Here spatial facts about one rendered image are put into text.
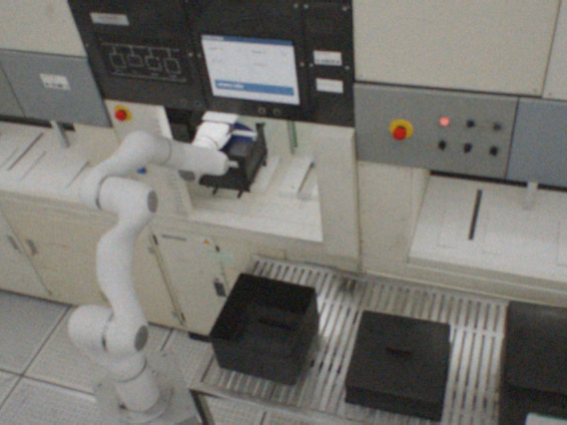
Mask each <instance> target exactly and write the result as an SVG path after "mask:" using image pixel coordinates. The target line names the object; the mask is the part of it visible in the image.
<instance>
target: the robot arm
mask: <svg viewBox="0 0 567 425"><path fill-rule="evenodd" d="M235 130H236V127H235V126H233V125H232V124H231V123H222V124H220V123H219V122H215V121H207V122H204V123H201V127H200V129H199V131H198V133H197V136H196V139H195V140H194V142H193V143H192V144H191V145H190V144H184V143H179V142H176V141H173V140H171V139H168V138H165V137H163V136H160V135H157V134H154V133H151V132H147V131H142V130H138V131H134V132H132V133H130V134H129V135H128V136H127V137H126V138H125V140H124V142H123V143H122V145H121V146H120V148H119V149H118V151H117V152H116V153H115V154H113V155H112V156H111V157H110V158H108V159H107V160H105V161H104V162H102V163H100V164H99V165H97V166H95V167H94V168H92V169H91V170H90V171H88V172H87V173H86V174H85V175H84V176H83V177H82V179H81V180H80V183H79V185H78V197H79V200H80V201H81V203H82V204H83V205H84V206H85V207H87V208H89V209H92V210H95V211H100V212H105V213H115V214H117V215H118V217H119V222H118V224H117V225H116V226H114V227H113V228H111V229H110V230H108V231H107V232H106V233H105V234H103V235H102V236H101V238H100V239H99V241H98V244H97V250H96V276H97V281H98V284H99V286H100V288H101V290H102V291H103V293H104V294H105V295H106V297H107V298H108V300H109V301H110V302H111V304H112V307H113V308H110V307H106V306H102V305H84V306H81V307H79V308H77V309H76V310H75V311H73V312H72V314H71V315H70V318H69V320H68V333H69V336H70V338H71V340H72V341H73V343H74V344H75V345H76V346H77V347H78V348H79V349H80V350H81V351H82V352H83V353H84V354H86V355H87V356H88V357H90V358H91V359H92V360H94V361H95V362H97V363H98V364H100V365H101V366H103V367H104V368H105V369H106V371H107V373H108V375H109V376H110V378H111V380H112V382H113V384H114V386H115V388H116V389H117V390H116V392H115V394H114V399H113V407H114V410H115V412H116V414H117V416H118V417H120V419H121V420H123V421H125V422H127V423H130V424H142V423H146V422H149V421H151V420H153V419H155V418H156V417H158V416H159V415H160V414H161V413H162V412H163V411H164V410H165V409H166V407H167V406H168V404H169V402H170V400H171V396H172V387H171V384H170V382H169V380H168V379H167V378H166V376H165V375H163V374H162V373H160V372H158V371H154V370H151V368H150V365H149V361H148V359H147V357H146V354H145V352H144V350H143V349H144V348H145V346H146V344H147V342H148V339H149V325H148V320H147V317H146V315H145V312H144V309H143V307H142V304H141V302H140V300H139V297H138V296H137V293H136V290H135V285H134V279H133V259H134V247H135V242H136V239H137V237H138V235H139V233H140V232H141V231H142V229H143V228H144V227H145V226H146V225H148V224H149V223H150V222H151V221H152V220H153V218H154V217H155V215H156V213H157V210H158V205H159V201H158V196H157V194H156V192H155V190H154V189H153V188H152V187H151V186H149V185H148V184H146V183H143V182H140V181H136V180H130V179H125V177H127V176H129V175H131V174H133V173H134V172H136V171H138V170H140V169H141V168H143V167H144V166H146V165H147V164H153V165H157V166H162V167H166V168H171V169H176V172H177V175H178V176H179V177H180V178H181V179H182V180H183V181H185V182H187V183H195V182H197V181H198V180H199V179H200V177H201V176H202V175H204V174H211V175H222V174H224V173H225V172H226V171H227V170H228V168H229V165H230V163H229V159H228V158H227V156H226V155H224V154H223V153H221V152H218V150H219V149H220V148H222V147H223V145H224V144H225V143H226V142H227V141H228V139H229V138H230V136H231V133H232V132H234V131H235Z"/></svg>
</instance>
